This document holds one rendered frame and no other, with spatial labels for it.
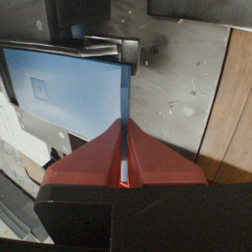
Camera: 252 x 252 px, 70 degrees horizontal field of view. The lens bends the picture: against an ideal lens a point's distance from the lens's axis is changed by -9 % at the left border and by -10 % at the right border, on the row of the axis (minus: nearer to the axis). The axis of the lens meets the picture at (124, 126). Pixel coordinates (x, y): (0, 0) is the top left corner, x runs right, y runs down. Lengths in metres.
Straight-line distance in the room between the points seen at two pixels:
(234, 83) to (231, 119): 0.04
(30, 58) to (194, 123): 0.18
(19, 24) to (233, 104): 0.21
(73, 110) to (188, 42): 0.12
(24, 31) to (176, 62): 0.14
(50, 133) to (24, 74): 0.07
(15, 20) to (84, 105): 0.10
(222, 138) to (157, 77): 0.10
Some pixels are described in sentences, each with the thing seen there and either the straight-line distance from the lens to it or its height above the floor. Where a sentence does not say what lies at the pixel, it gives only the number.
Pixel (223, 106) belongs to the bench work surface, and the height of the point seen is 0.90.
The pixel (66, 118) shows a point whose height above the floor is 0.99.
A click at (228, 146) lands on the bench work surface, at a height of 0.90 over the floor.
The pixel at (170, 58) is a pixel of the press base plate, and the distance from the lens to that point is 0.21.
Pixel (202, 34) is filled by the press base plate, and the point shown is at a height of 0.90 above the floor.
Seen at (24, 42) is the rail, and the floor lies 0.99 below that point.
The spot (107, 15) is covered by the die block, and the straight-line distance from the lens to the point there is 0.22.
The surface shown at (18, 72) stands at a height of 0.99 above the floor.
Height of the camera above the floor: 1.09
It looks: 43 degrees down
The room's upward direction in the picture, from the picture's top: 136 degrees counter-clockwise
